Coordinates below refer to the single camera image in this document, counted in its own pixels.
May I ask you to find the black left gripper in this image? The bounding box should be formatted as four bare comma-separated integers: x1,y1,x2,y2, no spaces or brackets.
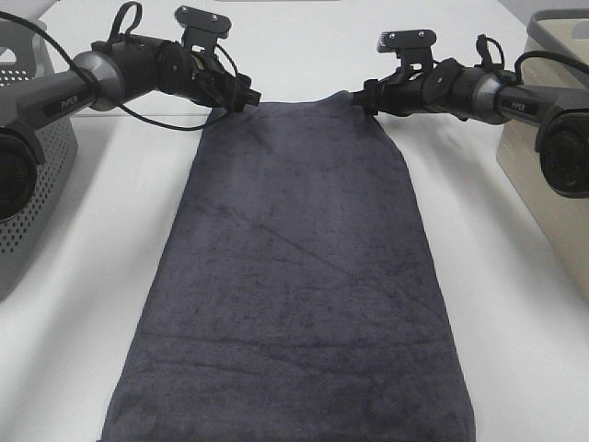
188,51,261,112

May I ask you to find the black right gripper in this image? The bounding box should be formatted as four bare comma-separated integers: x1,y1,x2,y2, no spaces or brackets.
352,70,435,117

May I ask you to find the dark grey towel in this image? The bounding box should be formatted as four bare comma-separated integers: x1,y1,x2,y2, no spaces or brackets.
101,92,476,441

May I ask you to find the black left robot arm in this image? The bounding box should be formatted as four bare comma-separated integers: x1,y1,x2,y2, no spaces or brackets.
1,36,261,221

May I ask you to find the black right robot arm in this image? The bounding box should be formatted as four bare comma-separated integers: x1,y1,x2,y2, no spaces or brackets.
352,58,588,198

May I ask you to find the grey perforated plastic basket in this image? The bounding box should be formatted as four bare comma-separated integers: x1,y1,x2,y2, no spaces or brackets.
1,21,78,299

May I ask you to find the beige basket with grey rim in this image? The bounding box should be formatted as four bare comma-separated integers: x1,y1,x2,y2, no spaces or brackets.
496,8,588,295

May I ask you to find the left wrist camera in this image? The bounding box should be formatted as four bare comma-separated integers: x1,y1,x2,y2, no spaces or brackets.
174,6,232,52

